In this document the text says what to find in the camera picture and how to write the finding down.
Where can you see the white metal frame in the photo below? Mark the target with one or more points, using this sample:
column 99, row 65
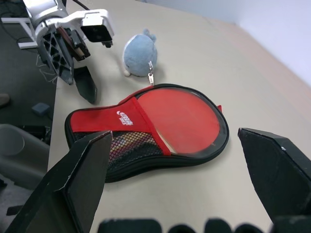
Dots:
column 26, row 31

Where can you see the red table tennis paddle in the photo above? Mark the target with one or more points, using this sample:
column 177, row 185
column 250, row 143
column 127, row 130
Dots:
column 179, row 116

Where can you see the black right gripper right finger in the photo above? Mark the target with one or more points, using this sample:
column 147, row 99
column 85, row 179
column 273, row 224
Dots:
column 279, row 174

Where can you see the small blue-gray box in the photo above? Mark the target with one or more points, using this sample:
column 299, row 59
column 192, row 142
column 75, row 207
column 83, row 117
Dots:
column 40, row 108

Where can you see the gray chair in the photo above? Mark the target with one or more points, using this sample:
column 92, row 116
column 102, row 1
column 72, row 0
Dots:
column 19, row 155

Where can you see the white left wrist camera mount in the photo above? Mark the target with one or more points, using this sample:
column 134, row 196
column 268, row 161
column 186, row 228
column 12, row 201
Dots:
column 73, row 19

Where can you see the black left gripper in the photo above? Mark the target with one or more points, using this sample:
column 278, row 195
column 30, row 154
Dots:
column 75, row 44

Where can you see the red black paddle case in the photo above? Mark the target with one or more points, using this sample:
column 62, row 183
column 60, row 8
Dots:
column 102, row 119

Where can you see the blue white plush zipper charm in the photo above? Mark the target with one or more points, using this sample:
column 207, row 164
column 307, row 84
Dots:
column 139, row 55

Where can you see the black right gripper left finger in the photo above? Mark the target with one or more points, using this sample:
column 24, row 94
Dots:
column 80, row 174

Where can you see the silver metal zipper pull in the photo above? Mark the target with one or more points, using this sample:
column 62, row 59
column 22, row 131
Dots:
column 150, row 78

